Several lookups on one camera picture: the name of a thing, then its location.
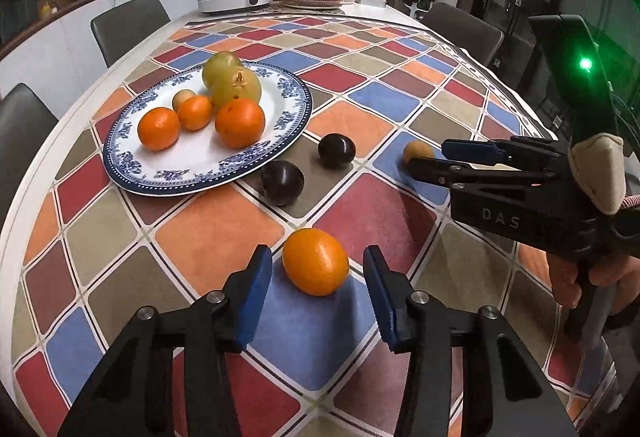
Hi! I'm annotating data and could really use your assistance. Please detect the blue patterned white plate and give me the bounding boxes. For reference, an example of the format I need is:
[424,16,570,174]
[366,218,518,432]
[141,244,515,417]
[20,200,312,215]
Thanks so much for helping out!
[102,62,313,196]

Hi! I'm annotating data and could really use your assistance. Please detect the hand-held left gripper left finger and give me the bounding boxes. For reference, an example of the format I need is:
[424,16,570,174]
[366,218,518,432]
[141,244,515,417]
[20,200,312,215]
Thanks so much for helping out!
[57,244,273,437]

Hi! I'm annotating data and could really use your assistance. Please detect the small brown round fruit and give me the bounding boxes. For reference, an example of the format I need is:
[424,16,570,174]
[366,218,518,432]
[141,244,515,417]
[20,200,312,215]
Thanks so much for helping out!
[171,89,196,114]
[402,141,437,166]

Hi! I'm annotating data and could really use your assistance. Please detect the white base cabinets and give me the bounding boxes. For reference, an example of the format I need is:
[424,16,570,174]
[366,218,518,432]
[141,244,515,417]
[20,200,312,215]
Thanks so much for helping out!
[0,0,201,100]

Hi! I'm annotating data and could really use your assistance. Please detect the yellow pear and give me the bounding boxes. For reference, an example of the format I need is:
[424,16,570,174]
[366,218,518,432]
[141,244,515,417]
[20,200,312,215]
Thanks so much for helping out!
[209,67,262,110]

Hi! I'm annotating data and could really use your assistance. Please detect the large orange mandarin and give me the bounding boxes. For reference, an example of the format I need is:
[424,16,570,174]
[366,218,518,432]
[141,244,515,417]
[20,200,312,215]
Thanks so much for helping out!
[215,98,266,150]

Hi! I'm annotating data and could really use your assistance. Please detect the white induction cooker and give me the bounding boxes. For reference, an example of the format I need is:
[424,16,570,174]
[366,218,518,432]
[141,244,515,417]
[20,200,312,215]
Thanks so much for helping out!
[197,0,275,14]

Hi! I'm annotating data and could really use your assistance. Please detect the grey dining chair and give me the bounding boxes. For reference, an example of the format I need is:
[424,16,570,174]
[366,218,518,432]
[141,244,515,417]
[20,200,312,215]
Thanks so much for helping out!
[91,0,172,68]
[422,3,505,68]
[0,83,60,228]

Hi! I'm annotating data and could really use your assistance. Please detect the beige cloth cover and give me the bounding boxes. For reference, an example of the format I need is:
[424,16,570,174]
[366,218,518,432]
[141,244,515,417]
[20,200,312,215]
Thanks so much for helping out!
[569,133,627,216]

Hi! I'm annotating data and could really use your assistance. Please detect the dark purple plum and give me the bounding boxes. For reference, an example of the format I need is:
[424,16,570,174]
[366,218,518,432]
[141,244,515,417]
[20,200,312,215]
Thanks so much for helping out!
[260,161,306,206]
[317,133,357,169]

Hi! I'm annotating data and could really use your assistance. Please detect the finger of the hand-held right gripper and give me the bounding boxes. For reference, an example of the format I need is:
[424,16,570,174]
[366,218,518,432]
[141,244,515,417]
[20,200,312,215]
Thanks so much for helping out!
[442,137,571,168]
[409,157,557,190]

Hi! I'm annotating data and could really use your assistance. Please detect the colourful checkered tablecloth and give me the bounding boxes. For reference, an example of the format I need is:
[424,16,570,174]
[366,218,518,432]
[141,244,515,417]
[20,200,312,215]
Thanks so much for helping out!
[10,14,621,437]

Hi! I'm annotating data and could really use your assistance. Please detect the green pear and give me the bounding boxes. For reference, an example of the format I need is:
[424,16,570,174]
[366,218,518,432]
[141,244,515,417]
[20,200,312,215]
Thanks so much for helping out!
[201,52,246,88]

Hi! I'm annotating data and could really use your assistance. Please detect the person's right hand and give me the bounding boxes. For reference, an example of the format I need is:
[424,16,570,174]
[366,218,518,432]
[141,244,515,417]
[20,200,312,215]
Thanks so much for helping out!
[547,251,640,316]

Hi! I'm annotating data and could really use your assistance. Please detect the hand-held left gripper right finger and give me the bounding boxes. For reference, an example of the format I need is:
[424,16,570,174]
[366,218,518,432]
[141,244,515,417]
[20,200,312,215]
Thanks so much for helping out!
[362,244,581,437]

